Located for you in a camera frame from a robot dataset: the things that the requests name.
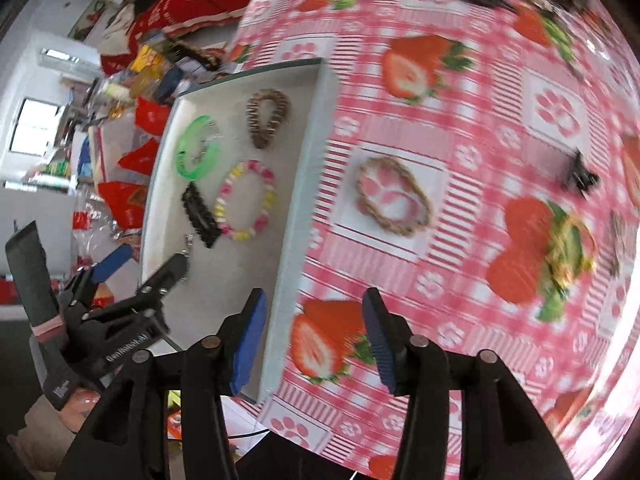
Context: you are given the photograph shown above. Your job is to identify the yellow bottle with white lid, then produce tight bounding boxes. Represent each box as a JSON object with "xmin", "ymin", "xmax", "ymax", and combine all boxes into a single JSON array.
[{"xmin": 100, "ymin": 82, "xmax": 131, "ymax": 103}]

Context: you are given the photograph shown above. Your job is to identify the black snap hair clip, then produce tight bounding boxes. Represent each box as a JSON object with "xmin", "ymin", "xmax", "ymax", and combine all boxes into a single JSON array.
[{"xmin": 181, "ymin": 181, "xmax": 222, "ymax": 249}]

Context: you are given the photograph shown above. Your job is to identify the brown braided bracelet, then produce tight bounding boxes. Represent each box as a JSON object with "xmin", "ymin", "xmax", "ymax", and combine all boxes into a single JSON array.
[{"xmin": 355, "ymin": 156, "xmax": 433, "ymax": 237}]

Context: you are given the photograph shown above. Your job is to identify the green plastic bracelet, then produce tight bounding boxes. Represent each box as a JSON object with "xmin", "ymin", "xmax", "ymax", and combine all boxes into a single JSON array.
[{"xmin": 174, "ymin": 115, "xmax": 223, "ymax": 181}]

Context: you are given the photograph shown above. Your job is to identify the yellow packet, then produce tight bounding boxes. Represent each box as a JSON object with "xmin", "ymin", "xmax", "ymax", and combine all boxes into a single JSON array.
[{"xmin": 132, "ymin": 45, "xmax": 166, "ymax": 73}]

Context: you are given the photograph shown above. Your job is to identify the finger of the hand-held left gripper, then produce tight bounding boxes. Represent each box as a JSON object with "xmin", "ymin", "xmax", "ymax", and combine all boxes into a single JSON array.
[
  {"xmin": 70, "ymin": 244, "xmax": 133, "ymax": 291},
  {"xmin": 82, "ymin": 252, "xmax": 188, "ymax": 321}
]

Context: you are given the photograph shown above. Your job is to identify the brown spiral hair tie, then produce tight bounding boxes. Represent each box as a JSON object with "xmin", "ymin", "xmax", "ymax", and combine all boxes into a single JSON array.
[{"xmin": 246, "ymin": 89, "xmax": 292, "ymax": 150}]

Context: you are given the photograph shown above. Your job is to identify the small black claw clip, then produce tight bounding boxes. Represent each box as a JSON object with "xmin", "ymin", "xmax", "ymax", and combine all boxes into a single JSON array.
[{"xmin": 562, "ymin": 150, "xmax": 601, "ymax": 196}]

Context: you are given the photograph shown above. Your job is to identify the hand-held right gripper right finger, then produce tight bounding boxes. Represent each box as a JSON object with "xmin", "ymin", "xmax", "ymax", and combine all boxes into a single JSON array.
[{"xmin": 362, "ymin": 287, "xmax": 573, "ymax": 480}]

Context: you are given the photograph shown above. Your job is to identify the yellow cord bracelet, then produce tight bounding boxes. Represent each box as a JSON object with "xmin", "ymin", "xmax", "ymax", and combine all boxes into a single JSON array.
[{"xmin": 545, "ymin": 210, "xmax": 598, "ymax": 291}]

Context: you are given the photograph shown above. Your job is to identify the window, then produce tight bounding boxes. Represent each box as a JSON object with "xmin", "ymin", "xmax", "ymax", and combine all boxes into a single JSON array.
[{"xmin": 10, "ymin": 97, "xmax": 61, "ymax": 153}]

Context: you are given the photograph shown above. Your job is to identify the white rectangular tray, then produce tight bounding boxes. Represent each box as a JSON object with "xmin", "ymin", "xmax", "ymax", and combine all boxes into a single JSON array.
[{"xmin": 140, "ymin": 58, "xmax": 341, "ymax": 406}]

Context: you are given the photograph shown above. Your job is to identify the person's left hand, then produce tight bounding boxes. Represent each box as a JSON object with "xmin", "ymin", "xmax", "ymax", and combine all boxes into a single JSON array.
[{"xmin": 60, "ymin": 387, "xmax": 103, "ymax": 433}]

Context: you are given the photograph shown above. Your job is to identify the clear plastic bag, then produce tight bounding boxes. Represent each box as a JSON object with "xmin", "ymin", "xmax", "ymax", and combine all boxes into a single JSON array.
[{"xmin": 72, "ymin": 190, "xmax": 146, "ymax": 281}]

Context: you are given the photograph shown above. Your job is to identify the person's left forearm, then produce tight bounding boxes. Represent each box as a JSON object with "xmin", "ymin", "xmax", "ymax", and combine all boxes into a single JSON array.
[{"xmin": 7, "ymin": 395, "xmax": 101, "ymax": 476}]

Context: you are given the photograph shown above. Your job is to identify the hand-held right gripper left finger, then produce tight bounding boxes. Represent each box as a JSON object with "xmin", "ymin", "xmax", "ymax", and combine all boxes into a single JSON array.
[{"xmin": 55, "ymin": 288, "xmax": 268, "ymax": 480}]

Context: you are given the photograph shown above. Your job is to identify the red paper packets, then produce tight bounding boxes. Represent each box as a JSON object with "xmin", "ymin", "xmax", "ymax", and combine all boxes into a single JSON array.
[{"xmin": 97, "ymin": 97, "xmax": 171, "ymax": 228}]

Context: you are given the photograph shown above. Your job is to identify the pink strawberry print tablecloth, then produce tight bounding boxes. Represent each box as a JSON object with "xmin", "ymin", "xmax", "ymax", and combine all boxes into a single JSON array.
[{"xmin": 225, "ymin": 0, "xmax": 640, "ymax": 480}]

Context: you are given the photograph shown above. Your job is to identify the pastel bead bracelet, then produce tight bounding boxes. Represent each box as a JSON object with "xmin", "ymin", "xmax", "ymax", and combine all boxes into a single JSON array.
[{"xmin": 215, "ymin": 160, "xmax": 277, "ymax": 242}]

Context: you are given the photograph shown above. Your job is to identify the blue jar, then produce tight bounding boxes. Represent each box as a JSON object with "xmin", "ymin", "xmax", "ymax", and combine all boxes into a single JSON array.
[{"xmin": 155, "ymin": 67, "xmax": 183, "ymax": 103}]

